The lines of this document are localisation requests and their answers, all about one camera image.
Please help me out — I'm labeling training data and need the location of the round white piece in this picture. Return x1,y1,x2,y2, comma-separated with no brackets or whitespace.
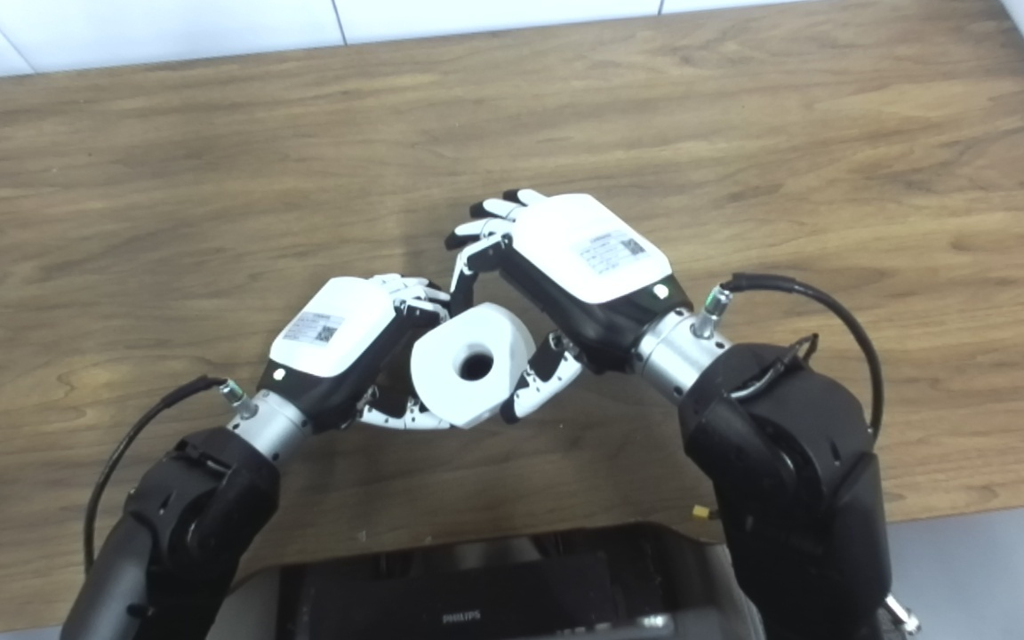
410,302,537,430

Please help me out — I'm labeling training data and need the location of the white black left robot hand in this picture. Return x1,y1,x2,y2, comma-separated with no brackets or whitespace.
259,274,452,434

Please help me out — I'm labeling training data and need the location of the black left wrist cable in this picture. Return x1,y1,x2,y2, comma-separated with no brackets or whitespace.
84,375,260,574

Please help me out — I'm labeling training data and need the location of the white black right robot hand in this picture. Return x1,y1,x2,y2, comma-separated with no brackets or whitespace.
445,188,695,425

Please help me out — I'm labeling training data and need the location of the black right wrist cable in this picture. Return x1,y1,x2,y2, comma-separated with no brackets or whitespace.
694,273,884,441

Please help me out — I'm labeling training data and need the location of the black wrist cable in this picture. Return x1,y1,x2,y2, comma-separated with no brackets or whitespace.
694,273,884,441
84,375,260,574

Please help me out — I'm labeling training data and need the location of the black robot torso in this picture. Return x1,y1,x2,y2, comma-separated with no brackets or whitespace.
276,523,762,640

